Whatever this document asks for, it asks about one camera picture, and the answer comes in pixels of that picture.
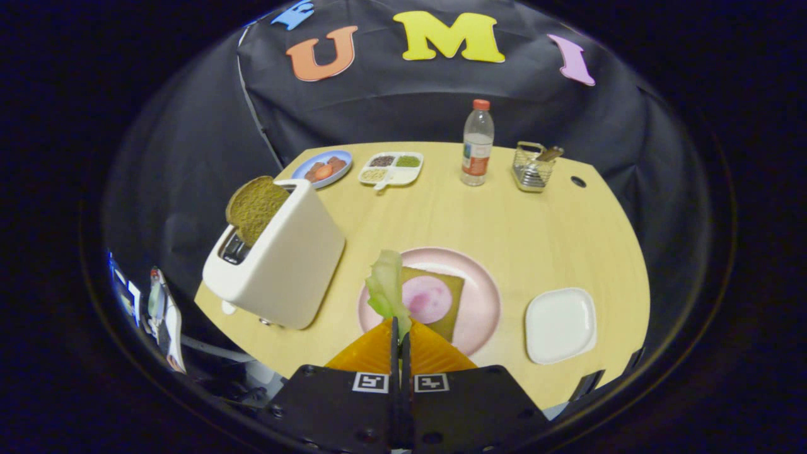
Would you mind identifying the white plastic device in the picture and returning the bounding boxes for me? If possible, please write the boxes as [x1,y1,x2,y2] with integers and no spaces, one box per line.
[148,268,187,374]

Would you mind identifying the metal wire basket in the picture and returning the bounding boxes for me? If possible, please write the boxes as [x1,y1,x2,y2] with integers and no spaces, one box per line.
[511,141,559,193]

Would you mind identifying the blue white printed cards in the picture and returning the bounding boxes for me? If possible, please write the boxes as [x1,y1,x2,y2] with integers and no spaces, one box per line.
[107,252,143,323]

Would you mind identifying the round-topped brown bread slice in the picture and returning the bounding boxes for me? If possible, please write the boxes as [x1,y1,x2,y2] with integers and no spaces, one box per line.
[225,176,292,248]

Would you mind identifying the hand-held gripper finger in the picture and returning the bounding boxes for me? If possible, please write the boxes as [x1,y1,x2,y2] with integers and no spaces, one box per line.
[255,318,404,454]
[401,318,549,454]

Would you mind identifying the white power cable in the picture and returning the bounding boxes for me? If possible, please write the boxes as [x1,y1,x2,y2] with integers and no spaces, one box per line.
[182,334,256,364]

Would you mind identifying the pink round plate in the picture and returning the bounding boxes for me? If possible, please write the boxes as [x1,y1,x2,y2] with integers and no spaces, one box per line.
[357,247,502,357]

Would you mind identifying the black angular object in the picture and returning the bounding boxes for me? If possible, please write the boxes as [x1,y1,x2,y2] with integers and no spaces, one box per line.
[567,347,645,404]

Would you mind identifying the blue round plate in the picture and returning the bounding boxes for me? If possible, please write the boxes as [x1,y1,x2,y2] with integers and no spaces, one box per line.
[291,149,354,190]

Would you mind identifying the white sectioned tray with seeds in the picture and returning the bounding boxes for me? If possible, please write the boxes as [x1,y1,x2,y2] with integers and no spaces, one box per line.
[358,151,424,191]

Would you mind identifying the square brown bread slice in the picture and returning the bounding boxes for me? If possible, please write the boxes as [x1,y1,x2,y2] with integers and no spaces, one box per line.
[398,266,465,343]

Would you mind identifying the pink ham slice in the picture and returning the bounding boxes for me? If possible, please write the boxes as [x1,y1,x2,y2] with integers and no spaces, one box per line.
[402,276,453,325]

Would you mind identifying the white toaster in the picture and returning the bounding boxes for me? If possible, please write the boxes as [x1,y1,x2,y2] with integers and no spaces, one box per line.
[202,178,347,330]

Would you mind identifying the clear bottle with orange cap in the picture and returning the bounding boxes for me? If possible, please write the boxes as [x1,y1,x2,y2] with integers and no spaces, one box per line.
[461,99,495,187]

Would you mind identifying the white square plate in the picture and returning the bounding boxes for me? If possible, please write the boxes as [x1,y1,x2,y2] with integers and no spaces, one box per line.
[525,288,598,366]

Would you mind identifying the green lettuce leaf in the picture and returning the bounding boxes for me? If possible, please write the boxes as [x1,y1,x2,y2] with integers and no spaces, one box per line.
[366,250,412,341]

